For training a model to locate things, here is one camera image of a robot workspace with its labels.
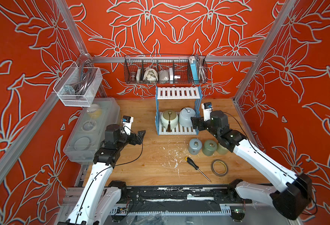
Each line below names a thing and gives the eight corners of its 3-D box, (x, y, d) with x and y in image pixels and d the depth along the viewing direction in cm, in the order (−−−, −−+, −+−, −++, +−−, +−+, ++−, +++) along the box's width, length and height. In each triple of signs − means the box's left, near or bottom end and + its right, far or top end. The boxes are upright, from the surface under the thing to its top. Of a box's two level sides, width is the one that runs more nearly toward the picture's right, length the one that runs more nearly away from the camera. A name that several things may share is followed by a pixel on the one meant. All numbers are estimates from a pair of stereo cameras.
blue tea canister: (188, 155, 90) (190, 148, 83) (187, 145, 95) (189, 138, 87) (199, 155, 90) (202, 148, 83) (198, 145, 95) (200, 138, 87)
